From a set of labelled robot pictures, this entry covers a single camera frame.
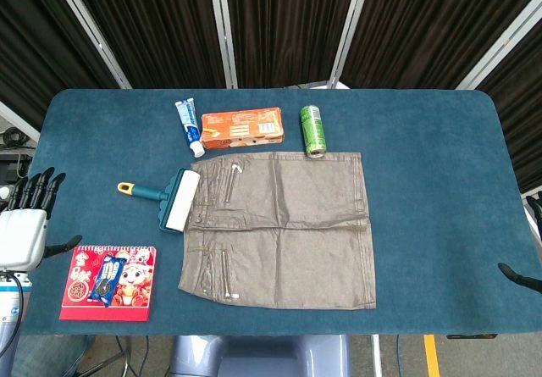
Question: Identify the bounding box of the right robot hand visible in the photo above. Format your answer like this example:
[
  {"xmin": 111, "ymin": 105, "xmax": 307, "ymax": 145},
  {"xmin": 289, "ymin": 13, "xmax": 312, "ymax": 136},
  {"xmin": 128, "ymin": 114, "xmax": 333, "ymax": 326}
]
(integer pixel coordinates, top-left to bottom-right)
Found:
[{"xmin": 497, "ymin": 193, "xmax": 542, "ymax": 294}]

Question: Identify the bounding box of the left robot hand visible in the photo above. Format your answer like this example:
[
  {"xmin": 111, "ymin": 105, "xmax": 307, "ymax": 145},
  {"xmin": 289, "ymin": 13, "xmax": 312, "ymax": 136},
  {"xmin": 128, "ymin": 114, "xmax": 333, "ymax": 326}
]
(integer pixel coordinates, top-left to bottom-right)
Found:
[{"xmin": 0, "ymin": 166, "xmax": 84, "ymax": 273}]

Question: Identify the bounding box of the teal lint roller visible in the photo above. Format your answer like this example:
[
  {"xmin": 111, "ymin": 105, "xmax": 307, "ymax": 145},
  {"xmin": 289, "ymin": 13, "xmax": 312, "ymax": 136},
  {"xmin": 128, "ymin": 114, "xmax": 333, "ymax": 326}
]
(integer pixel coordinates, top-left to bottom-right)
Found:
[{"xmin": 117, "ymin": 168, "xmax": 202, "ymax": 233}]

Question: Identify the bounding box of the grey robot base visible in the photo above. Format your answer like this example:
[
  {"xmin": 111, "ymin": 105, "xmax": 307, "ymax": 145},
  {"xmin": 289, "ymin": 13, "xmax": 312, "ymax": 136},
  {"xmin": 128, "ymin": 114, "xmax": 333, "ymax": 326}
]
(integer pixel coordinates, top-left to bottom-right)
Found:
[{"xmin": 169, "ymin": 333, "xmax": 352, "ymax": 377}]

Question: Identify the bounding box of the blue cookie packet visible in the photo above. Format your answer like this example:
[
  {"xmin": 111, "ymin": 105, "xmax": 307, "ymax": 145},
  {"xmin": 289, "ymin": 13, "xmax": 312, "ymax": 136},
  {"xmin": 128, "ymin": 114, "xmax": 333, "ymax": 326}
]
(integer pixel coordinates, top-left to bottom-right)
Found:
[{"xmin": 88, "ymin": 254, "xmax": 129, "ymax": 308}]

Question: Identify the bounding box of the red cartoon book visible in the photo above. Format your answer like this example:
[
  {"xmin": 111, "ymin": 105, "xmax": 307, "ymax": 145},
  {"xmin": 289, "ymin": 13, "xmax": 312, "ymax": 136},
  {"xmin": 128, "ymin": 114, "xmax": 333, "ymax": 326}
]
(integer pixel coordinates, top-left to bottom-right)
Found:
[{"xmin": 58, "ymin": 245, "xmax": 158, "ymax": 323}]

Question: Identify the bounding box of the blue white toothpaste tube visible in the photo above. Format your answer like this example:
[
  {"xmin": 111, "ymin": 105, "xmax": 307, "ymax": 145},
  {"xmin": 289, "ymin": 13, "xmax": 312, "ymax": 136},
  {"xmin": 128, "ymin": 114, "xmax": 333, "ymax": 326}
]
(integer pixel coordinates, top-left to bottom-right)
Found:
[{"xmin": 174, "ymin": 97, "xmax": 207, "ymax": 158}]

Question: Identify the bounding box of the orange cardboard box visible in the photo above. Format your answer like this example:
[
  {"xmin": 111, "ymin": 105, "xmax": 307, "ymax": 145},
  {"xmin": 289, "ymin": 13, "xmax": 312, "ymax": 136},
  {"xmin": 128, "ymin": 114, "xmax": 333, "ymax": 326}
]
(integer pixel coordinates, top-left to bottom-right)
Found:
[{"xmin": 199, "ymin": 106, "xmax": 285, "ymax": 150}]

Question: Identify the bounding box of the blue table cloth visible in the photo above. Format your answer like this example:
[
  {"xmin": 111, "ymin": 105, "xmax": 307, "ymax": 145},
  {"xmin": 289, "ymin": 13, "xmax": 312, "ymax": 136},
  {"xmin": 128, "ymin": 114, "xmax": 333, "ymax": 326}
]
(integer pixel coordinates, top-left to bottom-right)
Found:
[{"xmin": 19, "ymin": 87, "xmax": 542, "ymax": 337}]

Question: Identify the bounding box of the brown skirt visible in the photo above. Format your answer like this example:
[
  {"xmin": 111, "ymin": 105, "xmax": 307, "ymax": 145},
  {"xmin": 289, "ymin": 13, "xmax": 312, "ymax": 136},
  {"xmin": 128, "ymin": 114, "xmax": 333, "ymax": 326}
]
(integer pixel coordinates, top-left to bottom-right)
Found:
[{"xmin": 177, "ymin": 152, "xmax": 378, "ymax": 311}]

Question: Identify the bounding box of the green drink can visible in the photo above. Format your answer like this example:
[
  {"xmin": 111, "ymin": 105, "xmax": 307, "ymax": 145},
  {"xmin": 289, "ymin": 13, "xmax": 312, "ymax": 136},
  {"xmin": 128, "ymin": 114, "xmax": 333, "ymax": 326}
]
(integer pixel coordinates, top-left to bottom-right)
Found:
[{"xmin": 299, "ymin": 104, "xmax": 328, "ymax": 159}]

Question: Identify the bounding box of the black folding screen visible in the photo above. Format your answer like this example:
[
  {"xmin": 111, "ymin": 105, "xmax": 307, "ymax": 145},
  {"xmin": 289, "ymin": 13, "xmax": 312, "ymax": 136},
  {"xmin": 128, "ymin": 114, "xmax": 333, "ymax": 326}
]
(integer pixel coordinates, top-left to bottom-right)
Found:
[{"xmin": 0, "ymin": 0, "xmax": 542, "ymax": 194}]

